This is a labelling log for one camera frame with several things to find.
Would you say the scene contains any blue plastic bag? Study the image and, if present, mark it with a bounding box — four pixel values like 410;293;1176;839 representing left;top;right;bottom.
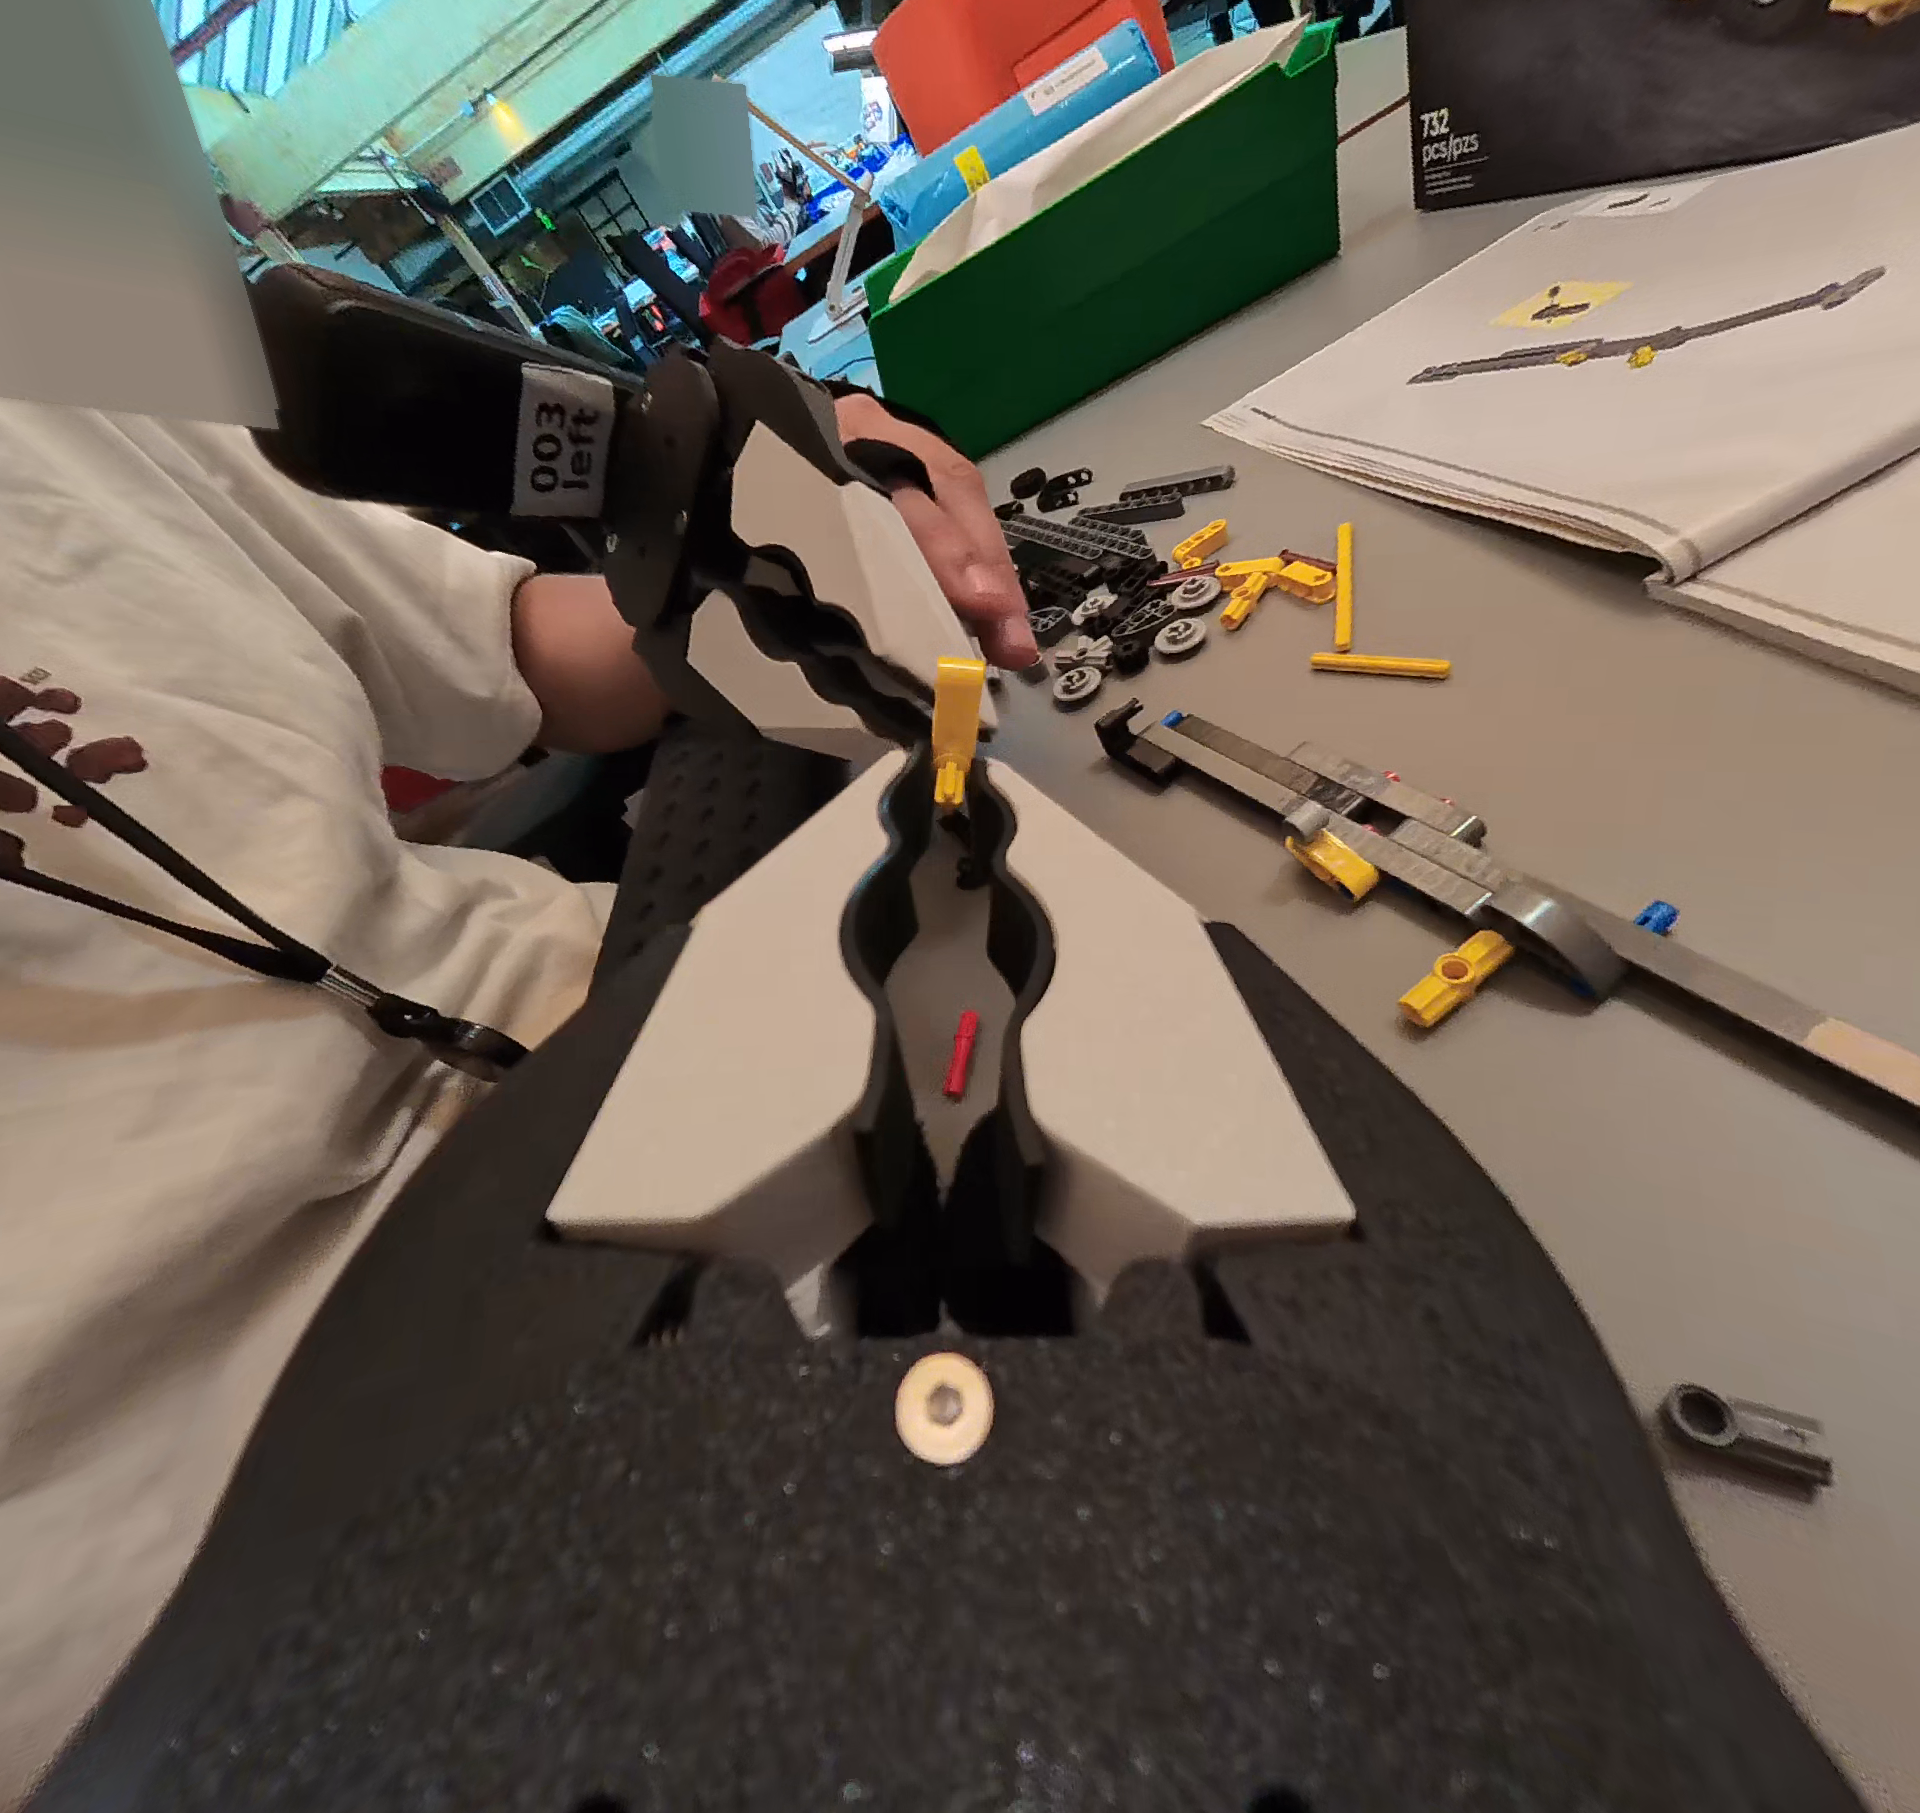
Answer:
874;20;1176;246

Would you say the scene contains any pile of black grey lego pieces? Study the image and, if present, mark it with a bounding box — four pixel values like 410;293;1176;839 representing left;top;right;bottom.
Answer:
991;466;1241;713

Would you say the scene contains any person's white t-shirt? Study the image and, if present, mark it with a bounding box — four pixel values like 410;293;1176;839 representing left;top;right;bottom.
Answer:
0;394;629;1769

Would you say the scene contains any yellow car lego box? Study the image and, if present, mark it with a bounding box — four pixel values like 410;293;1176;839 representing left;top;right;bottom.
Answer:
1398;0;1920;216

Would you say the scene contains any black lanyard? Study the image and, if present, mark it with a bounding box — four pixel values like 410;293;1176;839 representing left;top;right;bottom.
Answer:
0;709;530;1085

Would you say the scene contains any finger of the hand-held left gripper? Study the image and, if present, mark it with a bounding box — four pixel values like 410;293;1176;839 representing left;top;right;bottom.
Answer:
663;585;940;770
725;416;991;740

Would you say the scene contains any orange plastic carry case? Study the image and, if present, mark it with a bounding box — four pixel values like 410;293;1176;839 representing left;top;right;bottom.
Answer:
871;0;1176;153

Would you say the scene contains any red background chair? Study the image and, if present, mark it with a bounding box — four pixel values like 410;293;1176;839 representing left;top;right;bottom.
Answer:
693;246;785;345

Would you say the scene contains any person's left hand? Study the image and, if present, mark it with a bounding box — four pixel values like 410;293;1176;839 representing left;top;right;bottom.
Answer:
831;394;1041;672

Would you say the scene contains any white lego instruction booklet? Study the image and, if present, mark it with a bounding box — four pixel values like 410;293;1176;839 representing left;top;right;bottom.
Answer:
1205;126;1920;700

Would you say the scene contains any green plastic bin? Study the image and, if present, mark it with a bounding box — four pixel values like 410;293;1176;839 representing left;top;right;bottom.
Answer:
858;20;1338;466

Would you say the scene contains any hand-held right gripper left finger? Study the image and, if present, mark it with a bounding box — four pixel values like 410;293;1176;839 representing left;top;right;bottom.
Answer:
546;748;926;1336

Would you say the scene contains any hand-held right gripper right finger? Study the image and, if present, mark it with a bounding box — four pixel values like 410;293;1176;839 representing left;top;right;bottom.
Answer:
973;753;1360;1287

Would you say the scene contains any grey lego beam assembly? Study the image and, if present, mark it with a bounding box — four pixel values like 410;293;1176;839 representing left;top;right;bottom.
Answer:
1091;700;1920;1109

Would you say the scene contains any yellow axle-hole lego connector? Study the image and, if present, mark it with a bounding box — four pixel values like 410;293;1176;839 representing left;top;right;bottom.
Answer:
930;662;991;808

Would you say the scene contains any dark grey lego connector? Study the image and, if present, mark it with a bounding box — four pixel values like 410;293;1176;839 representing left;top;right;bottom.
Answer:
1657;1383;1833;1491

